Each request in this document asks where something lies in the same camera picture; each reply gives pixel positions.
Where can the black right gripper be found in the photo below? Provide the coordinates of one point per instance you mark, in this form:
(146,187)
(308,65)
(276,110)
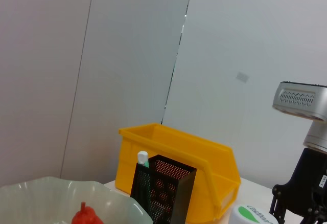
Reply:
(306,183)

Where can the clear green-label water bottle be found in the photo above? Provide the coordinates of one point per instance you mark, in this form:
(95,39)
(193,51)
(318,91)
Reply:
(250,216)

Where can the green pen with white cap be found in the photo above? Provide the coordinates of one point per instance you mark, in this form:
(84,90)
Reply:
(143,157)

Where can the orange fruit with knob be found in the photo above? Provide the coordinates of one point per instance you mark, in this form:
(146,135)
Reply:
(85,216)

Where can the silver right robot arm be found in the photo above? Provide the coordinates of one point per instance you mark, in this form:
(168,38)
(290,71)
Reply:
(318,135)

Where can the black mesh pen holder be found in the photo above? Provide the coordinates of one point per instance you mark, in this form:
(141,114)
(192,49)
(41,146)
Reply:
(182,201)

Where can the pale green wavy fruit bowl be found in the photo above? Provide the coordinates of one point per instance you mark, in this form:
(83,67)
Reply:
(51,198)

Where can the yellow plastic storage bin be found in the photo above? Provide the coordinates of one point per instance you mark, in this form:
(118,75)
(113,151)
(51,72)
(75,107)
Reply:
(178,144)

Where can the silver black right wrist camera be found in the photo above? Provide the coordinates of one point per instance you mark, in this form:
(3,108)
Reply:
(299,98)

